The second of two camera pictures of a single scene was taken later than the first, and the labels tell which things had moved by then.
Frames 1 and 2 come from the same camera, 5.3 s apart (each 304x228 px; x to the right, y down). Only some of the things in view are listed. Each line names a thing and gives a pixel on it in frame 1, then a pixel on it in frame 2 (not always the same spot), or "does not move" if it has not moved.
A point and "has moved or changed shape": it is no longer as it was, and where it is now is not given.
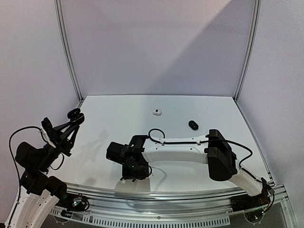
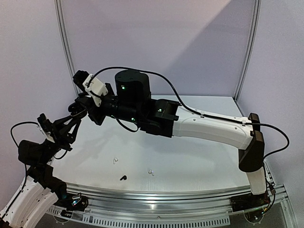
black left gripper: x=61 y=141 does not move
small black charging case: x=75 y=116 has moved or changed shape
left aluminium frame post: x=68 y=59 does not move
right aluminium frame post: x=256 y=13 does not move
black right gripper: x=129 y=178 to x=94 y=110
